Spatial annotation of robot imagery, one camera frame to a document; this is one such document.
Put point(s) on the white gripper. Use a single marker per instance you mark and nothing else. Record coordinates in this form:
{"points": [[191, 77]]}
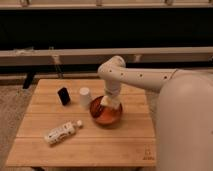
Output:
{"points": [[112, 88]]}

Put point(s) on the orange ceramic bowl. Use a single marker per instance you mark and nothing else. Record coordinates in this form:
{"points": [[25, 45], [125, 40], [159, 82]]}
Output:
{"points": [[103, 115]]}

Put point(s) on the white sponge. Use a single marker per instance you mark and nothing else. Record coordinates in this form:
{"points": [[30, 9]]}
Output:
{"points": [[110, 102]]}

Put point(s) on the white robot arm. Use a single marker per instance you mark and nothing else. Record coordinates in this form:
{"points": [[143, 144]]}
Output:
{"points": [[184, 114]]}

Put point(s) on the white paper cup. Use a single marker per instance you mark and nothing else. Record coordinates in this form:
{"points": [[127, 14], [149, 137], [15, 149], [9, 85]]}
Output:
{"points": [[85, 97]]}

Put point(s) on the wooden table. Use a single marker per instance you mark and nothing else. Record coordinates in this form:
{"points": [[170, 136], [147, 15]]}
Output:
{"points": [[131, 143]]}

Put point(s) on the white plastic bottle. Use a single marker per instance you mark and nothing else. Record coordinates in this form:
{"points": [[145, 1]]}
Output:
{"points": [[58, 134]]}

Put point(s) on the long grey bench rail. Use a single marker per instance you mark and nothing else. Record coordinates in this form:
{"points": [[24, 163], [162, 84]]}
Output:
{"points": [[25, 57]]}

